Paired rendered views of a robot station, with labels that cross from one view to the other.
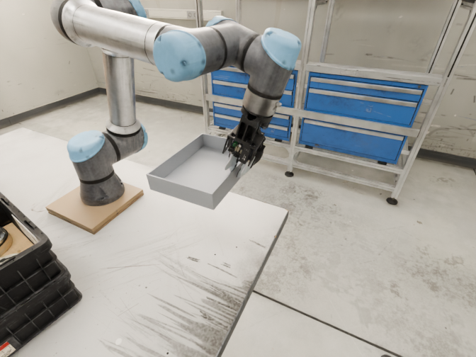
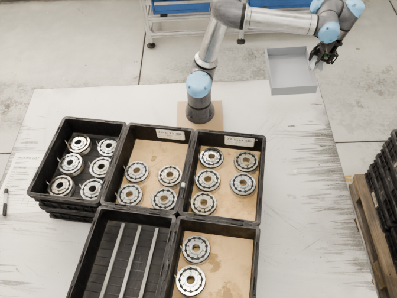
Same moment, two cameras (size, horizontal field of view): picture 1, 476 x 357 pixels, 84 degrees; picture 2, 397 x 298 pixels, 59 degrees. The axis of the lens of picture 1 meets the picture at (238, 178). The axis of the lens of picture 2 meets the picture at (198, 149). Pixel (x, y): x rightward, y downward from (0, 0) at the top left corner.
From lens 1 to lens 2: 1.28 m
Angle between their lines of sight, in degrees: 24
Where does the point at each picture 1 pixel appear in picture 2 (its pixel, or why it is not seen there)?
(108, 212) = (219, 122)
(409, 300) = (370, 107)
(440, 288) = (384, 92)
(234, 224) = (294, 99)
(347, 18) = not seen: outside the picture
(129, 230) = (240, 127)
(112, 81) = (219, 35)
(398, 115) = not seen: outside the picture
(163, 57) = (327, 35)
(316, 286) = not seen: hidden behind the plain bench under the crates
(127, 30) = (296, 23)
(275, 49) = (358, 12)
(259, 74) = (347, 22)
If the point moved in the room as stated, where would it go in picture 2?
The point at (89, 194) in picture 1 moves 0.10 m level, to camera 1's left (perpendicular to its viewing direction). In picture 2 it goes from (204, 116) to (185, 123)
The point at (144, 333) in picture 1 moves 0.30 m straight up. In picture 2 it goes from (302, 164) to (317, 122)
